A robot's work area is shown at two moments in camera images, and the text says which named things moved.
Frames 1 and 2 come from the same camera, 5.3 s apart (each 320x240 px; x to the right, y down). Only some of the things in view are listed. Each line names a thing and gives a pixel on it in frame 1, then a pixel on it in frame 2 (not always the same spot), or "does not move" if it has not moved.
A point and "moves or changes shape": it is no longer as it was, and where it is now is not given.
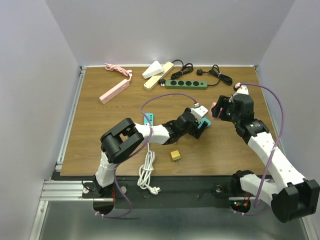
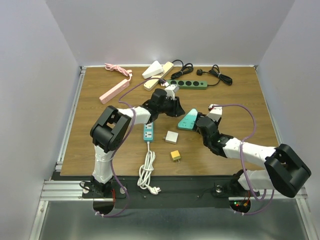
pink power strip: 114,91 does not move
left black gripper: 196,132 to 177,110
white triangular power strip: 153,69 does not move
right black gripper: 222,101 to 216,123
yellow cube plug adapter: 176,156 does not move
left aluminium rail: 56,190 does not move
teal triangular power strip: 204,119 moves or changes shape
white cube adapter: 199,111 to 170,90
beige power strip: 154,80 does not move
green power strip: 184,84 does not move
